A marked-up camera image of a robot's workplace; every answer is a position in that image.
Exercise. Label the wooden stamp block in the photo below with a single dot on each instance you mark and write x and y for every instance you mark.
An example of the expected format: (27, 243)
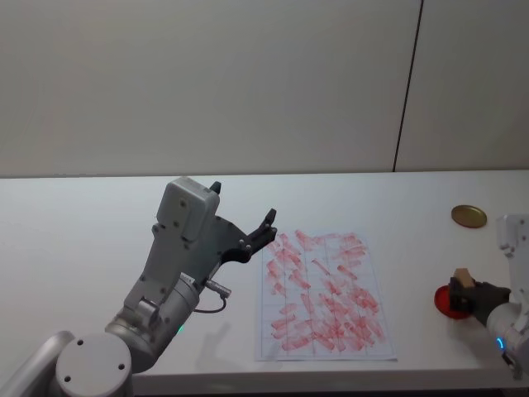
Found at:
(465, 278)

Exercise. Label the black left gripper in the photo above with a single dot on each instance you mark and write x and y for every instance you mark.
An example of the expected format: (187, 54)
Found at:
(225, 244)

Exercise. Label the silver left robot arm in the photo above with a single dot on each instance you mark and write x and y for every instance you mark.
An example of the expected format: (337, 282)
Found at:
(165, 264)

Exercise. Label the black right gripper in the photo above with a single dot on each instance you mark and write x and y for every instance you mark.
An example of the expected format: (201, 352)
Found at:
(489, 299)

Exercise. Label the round gold metal lid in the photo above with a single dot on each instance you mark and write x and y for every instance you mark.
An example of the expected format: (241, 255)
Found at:
(469, 216)

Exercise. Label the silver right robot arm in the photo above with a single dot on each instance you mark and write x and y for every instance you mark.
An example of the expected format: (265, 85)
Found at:
(514, 264)

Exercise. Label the round red ink pad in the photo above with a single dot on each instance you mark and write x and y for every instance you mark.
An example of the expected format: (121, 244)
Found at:
(442, 302)

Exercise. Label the white paper with red marks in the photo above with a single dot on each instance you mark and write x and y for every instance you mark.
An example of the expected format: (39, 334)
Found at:
(322, 297)

